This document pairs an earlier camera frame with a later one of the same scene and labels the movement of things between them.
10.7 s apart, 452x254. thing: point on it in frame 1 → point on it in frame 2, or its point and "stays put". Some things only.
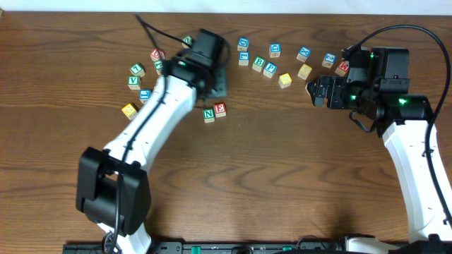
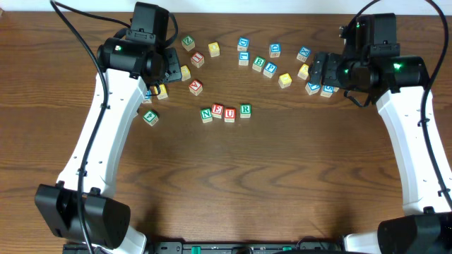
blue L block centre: [244, 58] stays put
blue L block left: [145, 94] stays put
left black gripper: [219, 86] → [173, 65]
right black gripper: [327, 92] → [318, 68]
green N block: [209, 115] stays put
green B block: [259, 63] stays put
